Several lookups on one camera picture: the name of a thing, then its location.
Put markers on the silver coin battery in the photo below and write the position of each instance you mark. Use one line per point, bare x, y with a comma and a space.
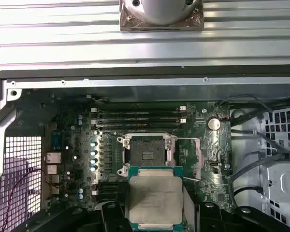
213, 123

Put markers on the metal socket cover frame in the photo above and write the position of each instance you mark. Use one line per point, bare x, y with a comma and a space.
198, 159

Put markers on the silver disk bay cage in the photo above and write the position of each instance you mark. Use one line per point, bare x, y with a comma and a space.
280, 174

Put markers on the CPU socket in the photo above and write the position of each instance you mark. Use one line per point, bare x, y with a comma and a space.
147, 148

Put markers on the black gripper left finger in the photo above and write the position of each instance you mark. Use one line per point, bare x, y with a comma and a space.
111, 220

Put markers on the RAM slot white clips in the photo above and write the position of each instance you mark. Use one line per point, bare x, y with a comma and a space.
140, 120
140, 109
111, 192

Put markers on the open black PC case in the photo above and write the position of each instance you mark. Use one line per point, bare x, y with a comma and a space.
135, 82

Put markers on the green motherboard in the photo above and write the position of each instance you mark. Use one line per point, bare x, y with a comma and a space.
203, 188

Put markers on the CPU with silver top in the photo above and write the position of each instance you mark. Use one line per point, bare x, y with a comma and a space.
154, 193

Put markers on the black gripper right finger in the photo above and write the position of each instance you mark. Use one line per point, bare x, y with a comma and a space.
207, 220

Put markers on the brown square base plate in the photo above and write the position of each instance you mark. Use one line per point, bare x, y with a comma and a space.
125, 24

